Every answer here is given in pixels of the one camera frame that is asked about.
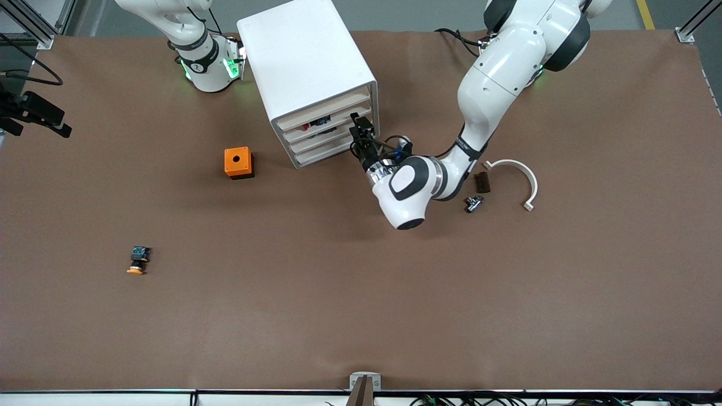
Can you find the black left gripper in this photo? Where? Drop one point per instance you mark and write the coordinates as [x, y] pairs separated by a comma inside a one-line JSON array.
[[366, 153]]

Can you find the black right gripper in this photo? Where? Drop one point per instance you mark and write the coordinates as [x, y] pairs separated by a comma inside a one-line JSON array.
[[7, 102]]

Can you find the red cap push button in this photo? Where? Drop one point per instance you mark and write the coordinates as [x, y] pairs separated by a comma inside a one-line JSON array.
[[307, 126]]

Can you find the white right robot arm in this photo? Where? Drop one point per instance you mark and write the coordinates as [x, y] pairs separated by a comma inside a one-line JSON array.
[[206, 73]]

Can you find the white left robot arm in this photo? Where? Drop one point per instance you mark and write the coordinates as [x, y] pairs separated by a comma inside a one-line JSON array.
[[491, 84]]

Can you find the black part inside drawer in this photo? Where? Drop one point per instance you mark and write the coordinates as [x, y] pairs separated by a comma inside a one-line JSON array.
[[328, 131]]

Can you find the orange cap push button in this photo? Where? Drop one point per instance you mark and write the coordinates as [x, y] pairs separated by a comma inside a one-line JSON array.
[[138, 259]]

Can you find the brown terminal block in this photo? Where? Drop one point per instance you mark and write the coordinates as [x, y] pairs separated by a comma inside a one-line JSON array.
[[482, 182]]

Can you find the brown table cover sheet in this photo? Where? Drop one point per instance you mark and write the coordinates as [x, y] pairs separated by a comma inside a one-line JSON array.
[[361, 316]]

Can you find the yellow floor tape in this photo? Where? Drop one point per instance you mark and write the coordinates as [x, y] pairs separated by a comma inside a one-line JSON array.
[[646, 14]]

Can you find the aluminium frame profile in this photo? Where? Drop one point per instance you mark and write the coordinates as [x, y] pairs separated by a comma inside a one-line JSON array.
[[685, 35], [45, 40]]

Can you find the orange button enclosure box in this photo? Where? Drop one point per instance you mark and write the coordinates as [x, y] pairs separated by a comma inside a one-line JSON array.
[[237, 160]]

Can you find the silver key switch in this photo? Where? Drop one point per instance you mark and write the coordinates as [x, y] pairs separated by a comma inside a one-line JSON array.
[[474, 204]]

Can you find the white curved bracket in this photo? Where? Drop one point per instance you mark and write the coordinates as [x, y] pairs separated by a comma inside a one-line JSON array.
[[534, 186]]

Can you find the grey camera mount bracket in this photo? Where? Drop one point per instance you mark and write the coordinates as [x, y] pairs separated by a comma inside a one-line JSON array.
[[365, 386]]

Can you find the white table edge rail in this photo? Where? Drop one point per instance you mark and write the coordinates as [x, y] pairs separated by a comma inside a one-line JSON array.
[[113, 399]]

